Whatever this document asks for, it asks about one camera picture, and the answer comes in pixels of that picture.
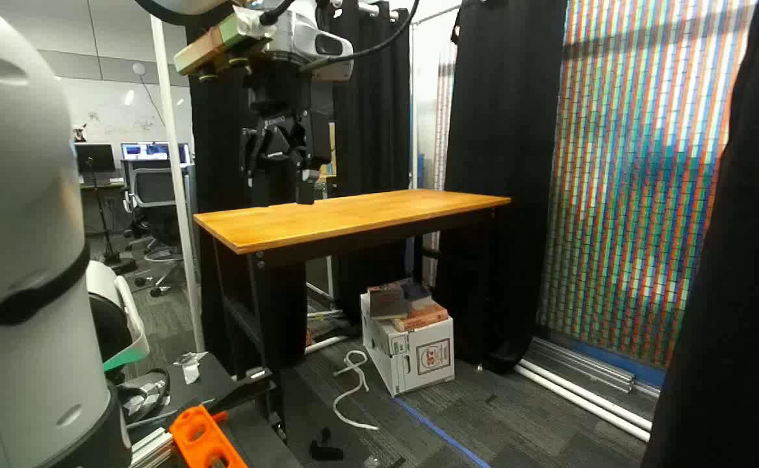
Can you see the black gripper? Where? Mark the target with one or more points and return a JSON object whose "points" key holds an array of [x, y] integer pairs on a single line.
{"points": [[270, 139]]}

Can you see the wide black curtain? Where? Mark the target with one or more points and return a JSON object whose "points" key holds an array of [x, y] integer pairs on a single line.
{"points": [[734, 261]]}

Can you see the white vertical pole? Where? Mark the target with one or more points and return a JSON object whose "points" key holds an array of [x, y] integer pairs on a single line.
{"points": [[179, 191]]}

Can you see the blue lit computer monitor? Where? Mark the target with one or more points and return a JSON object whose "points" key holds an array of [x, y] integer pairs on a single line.
{"points": [[157, 151]]}

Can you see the brown item on box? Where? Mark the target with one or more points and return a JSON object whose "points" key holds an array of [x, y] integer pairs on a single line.
{"points": [[422, 316]]}

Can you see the office chair base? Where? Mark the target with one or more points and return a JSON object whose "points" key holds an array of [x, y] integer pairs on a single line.
{"points": [[161, 271]]}

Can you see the white cardboard box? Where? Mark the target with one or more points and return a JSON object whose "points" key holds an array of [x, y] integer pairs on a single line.
{"points": [[408, 351]]}

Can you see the dark laptop screen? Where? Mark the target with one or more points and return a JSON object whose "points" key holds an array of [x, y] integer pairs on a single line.
{"points": [[95, 157]]}

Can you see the black base platform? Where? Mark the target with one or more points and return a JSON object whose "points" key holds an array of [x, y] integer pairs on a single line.
{"points": [[214, 390]]}

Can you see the white rounded plastic cover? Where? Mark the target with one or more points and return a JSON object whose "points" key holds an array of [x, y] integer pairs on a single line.
{"points": [[115, 299]]}

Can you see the small black floor object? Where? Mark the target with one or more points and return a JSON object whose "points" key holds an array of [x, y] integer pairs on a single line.
{"points": [[327, 451]]}

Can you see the orange plastic block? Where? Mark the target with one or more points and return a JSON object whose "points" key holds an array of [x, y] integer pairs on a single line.
{"points": [[201, 437]]}

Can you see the blue floor tape strip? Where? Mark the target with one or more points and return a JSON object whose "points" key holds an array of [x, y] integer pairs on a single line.
{"points": [[440, 432]]}

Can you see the multicoloured striped backdrop panel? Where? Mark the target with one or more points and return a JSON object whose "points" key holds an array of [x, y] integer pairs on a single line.
{"points": [[641, 173]]}

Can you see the wooden table with black frame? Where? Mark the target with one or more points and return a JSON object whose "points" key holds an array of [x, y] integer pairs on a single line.
{"points": [[343, 216]]}

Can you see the yellow-green wrist camera block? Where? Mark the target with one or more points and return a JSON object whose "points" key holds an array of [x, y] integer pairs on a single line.
{"points": [[219, 44]]}

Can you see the metal floor rail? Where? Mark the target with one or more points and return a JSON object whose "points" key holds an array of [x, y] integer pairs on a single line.
{"points": [[582, 385]]}

